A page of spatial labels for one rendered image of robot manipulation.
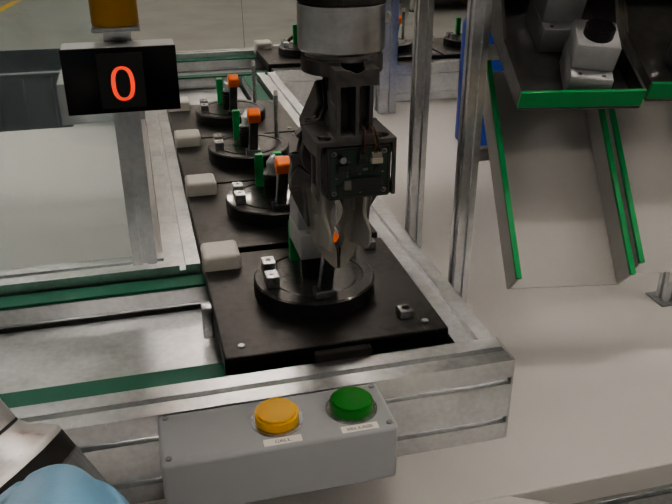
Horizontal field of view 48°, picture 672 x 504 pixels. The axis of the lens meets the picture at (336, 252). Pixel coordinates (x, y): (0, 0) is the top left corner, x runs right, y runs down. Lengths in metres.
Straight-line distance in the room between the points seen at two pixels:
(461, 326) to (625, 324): 0.31
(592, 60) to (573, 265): 0.23
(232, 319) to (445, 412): 0.25
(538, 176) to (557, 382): 0.25
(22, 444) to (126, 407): 0.29
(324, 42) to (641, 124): 0.51
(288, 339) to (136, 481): 0.20
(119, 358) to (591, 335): 0.60
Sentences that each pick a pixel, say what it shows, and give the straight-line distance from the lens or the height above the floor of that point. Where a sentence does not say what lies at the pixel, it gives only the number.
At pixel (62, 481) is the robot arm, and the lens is 0.36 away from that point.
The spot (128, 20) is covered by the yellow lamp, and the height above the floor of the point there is 1.27.
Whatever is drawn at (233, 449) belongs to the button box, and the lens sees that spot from 0.68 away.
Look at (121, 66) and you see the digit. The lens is 0.88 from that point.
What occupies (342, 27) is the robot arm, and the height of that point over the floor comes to 1.29.
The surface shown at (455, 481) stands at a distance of 0.80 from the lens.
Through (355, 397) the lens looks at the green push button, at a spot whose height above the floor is 0.97.
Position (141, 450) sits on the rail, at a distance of 0.76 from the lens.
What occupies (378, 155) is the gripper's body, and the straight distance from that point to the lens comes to 0.66.
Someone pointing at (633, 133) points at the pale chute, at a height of 1.12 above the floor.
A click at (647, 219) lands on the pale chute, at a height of 1.04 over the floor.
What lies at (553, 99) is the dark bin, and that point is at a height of 1.20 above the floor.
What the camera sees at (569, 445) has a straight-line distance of 0.87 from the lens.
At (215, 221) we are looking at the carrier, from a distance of 1.08.
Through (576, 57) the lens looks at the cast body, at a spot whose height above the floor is 1.24.
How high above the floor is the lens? 1.40
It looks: 26 degrees down
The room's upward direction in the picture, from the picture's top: straight up
